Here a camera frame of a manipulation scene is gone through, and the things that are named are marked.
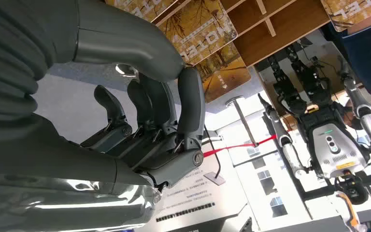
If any hotel card without title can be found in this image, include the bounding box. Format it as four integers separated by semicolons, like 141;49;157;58
194;42;252;104

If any chrome stanchion post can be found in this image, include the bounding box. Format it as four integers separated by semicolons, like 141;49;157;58
225;95;259;147

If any white notice board with text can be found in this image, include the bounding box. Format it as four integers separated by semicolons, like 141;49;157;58
155;148;248;232

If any wooden card holder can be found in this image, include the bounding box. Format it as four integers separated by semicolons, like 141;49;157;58
150;0;332;68

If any red barrier belt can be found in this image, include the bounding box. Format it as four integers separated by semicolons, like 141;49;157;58
203;134;278;158

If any black rod with grey plate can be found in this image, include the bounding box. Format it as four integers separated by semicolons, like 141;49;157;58
203;126;227;187

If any black and silver humanoid robot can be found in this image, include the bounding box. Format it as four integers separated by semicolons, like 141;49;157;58
257;43;371;205

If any black robot stand frame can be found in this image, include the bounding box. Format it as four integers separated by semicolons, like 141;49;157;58
296;170;371;205

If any orange white hoist fitting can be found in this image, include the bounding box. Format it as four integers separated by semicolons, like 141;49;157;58
335;191;361;232

